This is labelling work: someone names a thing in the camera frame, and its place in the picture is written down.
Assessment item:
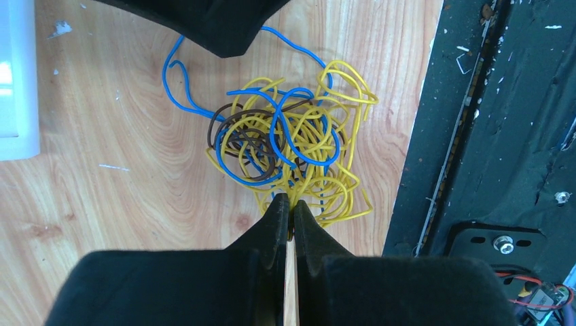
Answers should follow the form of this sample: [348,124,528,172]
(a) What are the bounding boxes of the brown wire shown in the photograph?
[206,98,345,182]

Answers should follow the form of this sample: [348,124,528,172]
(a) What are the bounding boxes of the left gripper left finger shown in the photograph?
[46,194,289,325]

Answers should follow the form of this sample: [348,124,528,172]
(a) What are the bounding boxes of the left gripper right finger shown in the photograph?
[293,201,516,325]

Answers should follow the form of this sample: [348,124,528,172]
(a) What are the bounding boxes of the yellow wire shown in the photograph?
[204,59,380,228]

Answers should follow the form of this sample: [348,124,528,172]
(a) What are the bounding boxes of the white plastic bin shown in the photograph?
[1,0,40,161]

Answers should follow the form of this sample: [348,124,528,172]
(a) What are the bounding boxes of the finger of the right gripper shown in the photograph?
[101,0,289,58]

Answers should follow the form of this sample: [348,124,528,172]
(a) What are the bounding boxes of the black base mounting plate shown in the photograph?
[383,1,575,325]

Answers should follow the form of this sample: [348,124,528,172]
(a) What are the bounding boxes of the blue wire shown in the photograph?
[162,26,342,187]

